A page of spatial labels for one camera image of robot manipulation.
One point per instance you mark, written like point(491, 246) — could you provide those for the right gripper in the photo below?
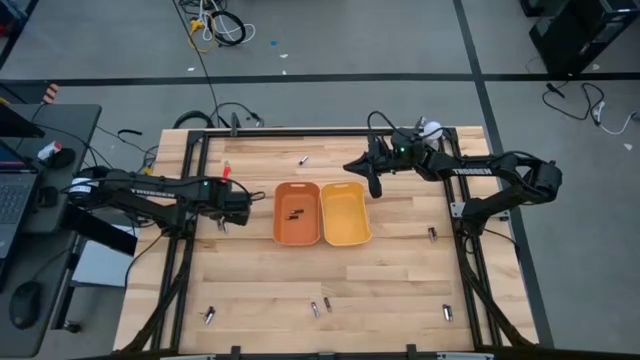
point(397, 155)

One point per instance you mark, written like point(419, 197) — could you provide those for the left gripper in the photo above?
point(215, 197)

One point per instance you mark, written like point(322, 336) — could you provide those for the battery with red wrap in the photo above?
point(226, 171)

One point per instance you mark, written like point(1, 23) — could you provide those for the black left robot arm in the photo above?
point(150, 192)

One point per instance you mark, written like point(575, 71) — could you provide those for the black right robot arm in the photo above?
point(472, 171)

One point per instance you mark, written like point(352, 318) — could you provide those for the yellow plastic bin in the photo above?
point(345, 215)

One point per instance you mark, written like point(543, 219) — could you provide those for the orange plastic bin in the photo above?
point(297, 235)

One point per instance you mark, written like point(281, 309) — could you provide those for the small black box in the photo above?
point(47, 196)

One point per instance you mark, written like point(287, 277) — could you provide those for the black desk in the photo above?
point(65, 120)

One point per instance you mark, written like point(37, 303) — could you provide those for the white and red cylinder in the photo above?
point(49, 149)

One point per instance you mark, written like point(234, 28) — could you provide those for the orange black striped block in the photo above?
point(50, 93)

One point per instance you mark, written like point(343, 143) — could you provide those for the grey laptop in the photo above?
point(12, 200)

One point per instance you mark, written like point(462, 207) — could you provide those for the black computer mouse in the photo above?
point(25, 305)

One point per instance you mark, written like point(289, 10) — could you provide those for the black equipment cabinet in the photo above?
point(580, 35)

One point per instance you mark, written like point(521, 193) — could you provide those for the black aluminium rig frame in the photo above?
point(196, 150)

